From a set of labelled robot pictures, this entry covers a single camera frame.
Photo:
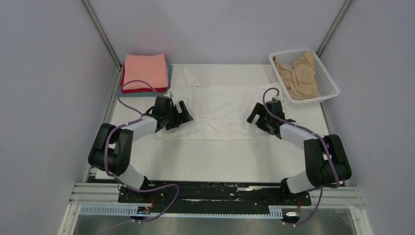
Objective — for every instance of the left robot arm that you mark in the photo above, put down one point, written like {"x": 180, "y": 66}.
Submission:
{"x": 112, "y": 147}

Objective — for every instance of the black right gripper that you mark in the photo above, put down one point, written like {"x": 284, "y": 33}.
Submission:
{"x": 258, "y": 109}

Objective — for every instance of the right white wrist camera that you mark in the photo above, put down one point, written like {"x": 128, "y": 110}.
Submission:
{"x": 276, "y": 98}

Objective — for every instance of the folded blue t shirt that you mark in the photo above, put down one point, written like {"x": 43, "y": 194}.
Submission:
{"x": 169, "y": 69}

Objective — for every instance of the right aluminium frame post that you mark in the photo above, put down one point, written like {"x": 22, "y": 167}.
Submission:
{"x": 334, "y": 25}

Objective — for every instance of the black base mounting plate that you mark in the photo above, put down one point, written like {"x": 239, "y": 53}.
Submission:
{"x": 210, "y": 197}

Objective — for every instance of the folded red t shirt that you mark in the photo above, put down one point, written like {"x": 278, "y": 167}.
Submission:
{"x": 140, "y": 91}

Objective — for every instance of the aluminium frame post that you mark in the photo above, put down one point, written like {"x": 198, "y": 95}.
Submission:
{"x": 101, "y": 32}
{"x": 334, "y": 25}

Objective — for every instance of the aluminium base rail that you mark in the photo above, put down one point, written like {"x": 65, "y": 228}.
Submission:
{"x": 107, "y": 194}

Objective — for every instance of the white slotted cable duct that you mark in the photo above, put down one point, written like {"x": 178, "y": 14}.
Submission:
{"x": 137, "y": 211}

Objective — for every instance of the folded peach t shirt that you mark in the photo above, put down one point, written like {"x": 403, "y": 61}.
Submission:
{"x": 145, "y": 72}

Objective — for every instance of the white plastic basket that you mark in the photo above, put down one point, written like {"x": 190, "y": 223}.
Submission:
{"x": 327, "y": 88}

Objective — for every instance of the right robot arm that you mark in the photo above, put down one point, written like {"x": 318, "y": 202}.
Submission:
{"x": 326, "y": 163}

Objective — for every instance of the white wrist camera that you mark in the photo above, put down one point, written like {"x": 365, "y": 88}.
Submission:
{"x": 167, "y": 95}
{"x": 276, "y": 98}

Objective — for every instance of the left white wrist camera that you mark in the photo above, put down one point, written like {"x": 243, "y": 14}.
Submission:
{"x": 167, "y": 95}

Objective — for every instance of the beige crumpled t shirt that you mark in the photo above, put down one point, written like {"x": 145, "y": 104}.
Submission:
{"x": 299, "y": 79}

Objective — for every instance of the left aluminium frame post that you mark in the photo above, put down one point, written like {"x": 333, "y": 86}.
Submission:
{"x": 101, "y": 32}

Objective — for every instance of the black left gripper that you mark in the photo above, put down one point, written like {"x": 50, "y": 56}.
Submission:
{"x": 181, "y": 118}

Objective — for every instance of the white t shirt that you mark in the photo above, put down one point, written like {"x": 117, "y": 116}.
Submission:
{"x": 219, "y": 112}

